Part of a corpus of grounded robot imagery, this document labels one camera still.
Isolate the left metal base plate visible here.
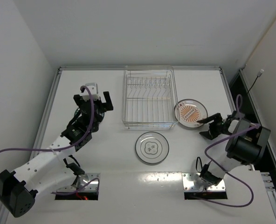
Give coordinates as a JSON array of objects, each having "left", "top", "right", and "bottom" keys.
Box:
[{"left": 55, "top": 173, "right": 101, "bottom": 196}]

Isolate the metal wire dish rack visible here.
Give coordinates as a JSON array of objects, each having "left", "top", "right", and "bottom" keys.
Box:
[{"left": 122, "top": 65, "right": 179, "bottom": 130}]

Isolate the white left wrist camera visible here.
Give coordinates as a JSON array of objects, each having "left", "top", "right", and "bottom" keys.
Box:
[{"left": 82, "top": 83, "right": 100, "bottom": 101}]

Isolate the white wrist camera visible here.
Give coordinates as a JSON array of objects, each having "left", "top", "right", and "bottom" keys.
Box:
[
  {"left": 82, "top": 83, "right": 100, "bottom": 101},
  {"left": 228, "top": 119, "right": 239, "bottom": 135}
]

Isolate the metal base plate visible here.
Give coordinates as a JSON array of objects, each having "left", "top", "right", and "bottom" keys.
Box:
[
  {"left": 55, "top": 173, "right": 101, "bottom": 196},
  {"left": 182, "top": 173, "right": 226, "bottom": 193}
]

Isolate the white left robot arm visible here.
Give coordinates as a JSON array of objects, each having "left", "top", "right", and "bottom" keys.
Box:
[{"left": 0, "top": 91, "right": 113, "bottom": 218}]

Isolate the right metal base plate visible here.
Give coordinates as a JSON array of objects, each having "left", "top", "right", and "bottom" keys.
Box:
[{"left": 182, "top": 173, "right": 226, "bottom": 193}]

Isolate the white plate with black rim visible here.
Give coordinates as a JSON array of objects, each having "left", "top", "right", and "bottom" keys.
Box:
[{"left": 135, "top": 132, "right": 170, "bottom": 165}]

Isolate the black cable with white plug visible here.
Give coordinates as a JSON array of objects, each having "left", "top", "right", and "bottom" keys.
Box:
[{"left": 246, "top": 68, "right": 265, "bottom": 95}]

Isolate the green rimmed plate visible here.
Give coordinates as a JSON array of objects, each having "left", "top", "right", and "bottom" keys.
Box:
[{"left": 74, "top": 108, "right": 105, "bottom": 123}]

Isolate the orange sunburst pattern plate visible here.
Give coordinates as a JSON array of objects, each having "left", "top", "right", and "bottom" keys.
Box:
[{"left": 174, "top": 99, "right": 208, "bottom": 129}]

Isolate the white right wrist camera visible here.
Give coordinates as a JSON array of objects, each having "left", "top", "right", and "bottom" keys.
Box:
[{"left": 228, "top": 119, "right": 239, "bottom": 135}]

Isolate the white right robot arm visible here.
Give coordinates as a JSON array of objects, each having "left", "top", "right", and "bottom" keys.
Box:
[{"left": 197, "top": 111, "right": 271, "bottom": 187}]

